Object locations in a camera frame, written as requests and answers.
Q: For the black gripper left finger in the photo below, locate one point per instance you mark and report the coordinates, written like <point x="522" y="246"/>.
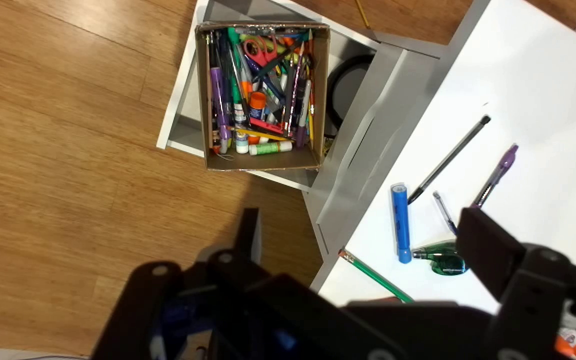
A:
<point x="245" y="288"/>

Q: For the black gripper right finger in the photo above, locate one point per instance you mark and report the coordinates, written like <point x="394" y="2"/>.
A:
<point x="521" y="276"/>

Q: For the green pencil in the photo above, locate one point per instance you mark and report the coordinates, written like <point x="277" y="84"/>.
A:
<point x="374" y="276"/>

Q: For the green glue stick in box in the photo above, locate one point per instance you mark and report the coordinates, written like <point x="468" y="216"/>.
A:
<point x="271" y="148"/>

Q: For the purple marker in box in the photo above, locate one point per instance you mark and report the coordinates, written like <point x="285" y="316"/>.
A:
<point x="216" y="80"/>

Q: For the brown cardboard box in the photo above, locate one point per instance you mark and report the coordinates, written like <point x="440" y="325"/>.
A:
<point x="275" y="90"/>

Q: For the purple pen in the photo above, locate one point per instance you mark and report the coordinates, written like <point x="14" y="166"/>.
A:
<point x="497" y="174"/>

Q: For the dark blue pen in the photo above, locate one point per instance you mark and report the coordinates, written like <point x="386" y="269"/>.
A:
<point x="445" y="213"/>

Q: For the blue marker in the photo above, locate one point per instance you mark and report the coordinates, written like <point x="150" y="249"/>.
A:
<point x="401" y="222"/>

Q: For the white desk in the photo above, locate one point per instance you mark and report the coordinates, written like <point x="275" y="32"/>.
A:
<point x="519" y="70"/>

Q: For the black pen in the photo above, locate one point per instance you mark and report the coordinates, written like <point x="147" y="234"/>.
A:
<point x="447" y="161"/>

